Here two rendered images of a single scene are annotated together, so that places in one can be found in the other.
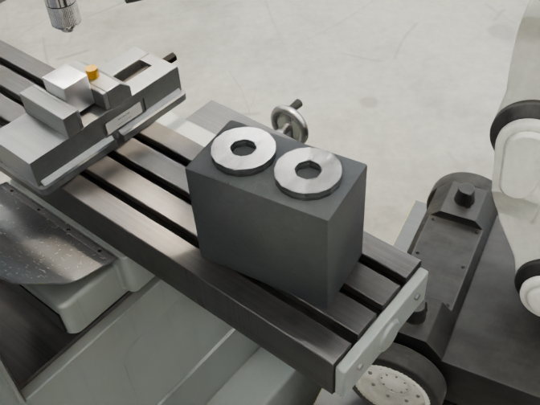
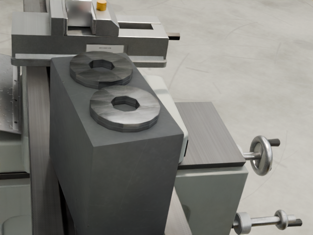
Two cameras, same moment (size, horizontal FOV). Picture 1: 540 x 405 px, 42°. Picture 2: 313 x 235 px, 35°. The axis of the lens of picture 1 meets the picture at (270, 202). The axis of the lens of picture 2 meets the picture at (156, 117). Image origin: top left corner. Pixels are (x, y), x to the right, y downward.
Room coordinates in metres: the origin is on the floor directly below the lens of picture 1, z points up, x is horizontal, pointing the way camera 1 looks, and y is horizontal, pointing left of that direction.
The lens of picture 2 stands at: (0.25, -0.34, 1.48)
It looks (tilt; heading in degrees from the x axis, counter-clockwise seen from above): 34 degrees down; 29
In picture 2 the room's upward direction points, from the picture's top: 9 degrees clockwise
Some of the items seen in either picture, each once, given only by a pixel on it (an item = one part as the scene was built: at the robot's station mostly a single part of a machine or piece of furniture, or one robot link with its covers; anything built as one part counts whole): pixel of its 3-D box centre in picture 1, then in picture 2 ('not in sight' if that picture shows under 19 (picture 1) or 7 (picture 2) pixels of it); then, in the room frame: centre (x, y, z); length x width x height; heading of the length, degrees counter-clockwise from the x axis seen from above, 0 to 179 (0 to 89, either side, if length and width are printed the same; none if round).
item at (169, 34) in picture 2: (166, 60); (171, 36); (1.20, 0.18, 0.99); 0.04 x 0.02 x 0.02; 137
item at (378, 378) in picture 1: (394, 381); not in sight; (0.74, -0.22, 0.50); 0.20 x 0.05 x 0.20; 60
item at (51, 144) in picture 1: (88, 105); (90, 30); (1.06, 0.32, 1.00); 0.35 x 0.15 x 0.11; 137
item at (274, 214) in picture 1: (278, 210); (107, 142); (0.71, -0.01, 1.04); 0.22 x 0.12 x 0.20; 57
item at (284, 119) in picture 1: (280, 132); (249, 156); (1.37, -0.04, 0.64); 0.16 x 0.12 x 0.12; 138
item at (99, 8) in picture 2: (92, 71); (101, 5); (1.07, 0.30, 1.06); 0.02 x 0.02 x 0.02
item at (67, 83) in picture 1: (68, 90); (78, 8); (1.04, 0.34, 1.05); 0.06 x 0.05 x 0.06; 47
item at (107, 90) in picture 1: (95, 83); (102, 16); (1.08, 0.30, 1.03); 0.12 x 0.06 x 0.04; 47
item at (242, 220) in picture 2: not in sight; (268, 220); (1.30, -0.16, 0.52); 0.22 x 0.06 x 0.06; 138
